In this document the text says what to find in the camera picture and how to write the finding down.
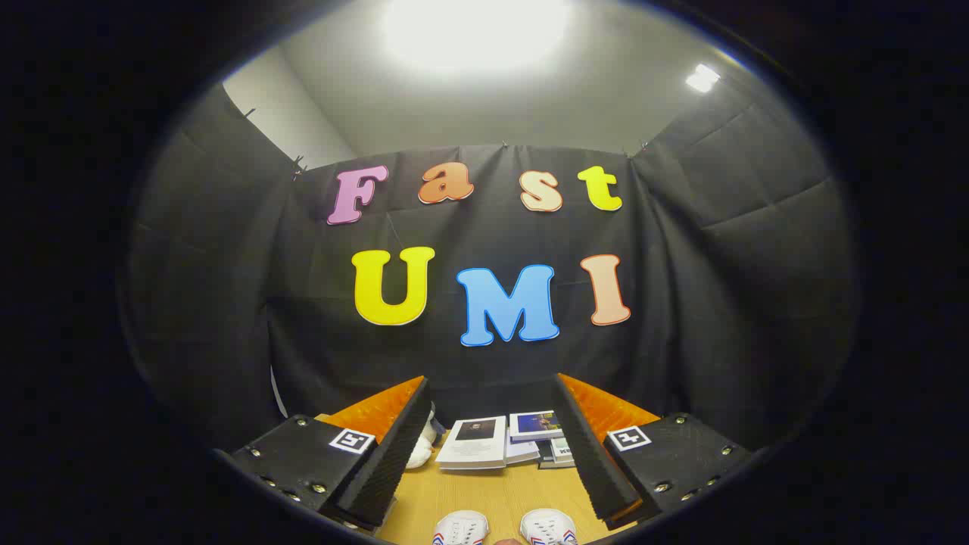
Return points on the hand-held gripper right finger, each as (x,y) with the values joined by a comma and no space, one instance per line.
(587,446)

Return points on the dark cover book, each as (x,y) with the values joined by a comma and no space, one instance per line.
(551,464)

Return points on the book with blue photo cover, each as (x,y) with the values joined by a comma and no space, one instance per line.
(534,425)

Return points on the large ceiling light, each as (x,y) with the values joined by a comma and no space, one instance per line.
(477,30)

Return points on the white book with dark photo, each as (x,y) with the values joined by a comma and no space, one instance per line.
(473,446)

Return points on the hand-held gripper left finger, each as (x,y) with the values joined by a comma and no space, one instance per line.
(401,446)

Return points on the white canvas shoe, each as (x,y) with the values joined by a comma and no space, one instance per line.
(460,526)
(546,524)

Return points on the small ceiling light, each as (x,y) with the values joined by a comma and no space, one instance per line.
(702,78)

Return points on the penguin plush toy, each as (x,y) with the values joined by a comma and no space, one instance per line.
(420,454)

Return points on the pale thin book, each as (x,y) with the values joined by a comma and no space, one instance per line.
(521,452)

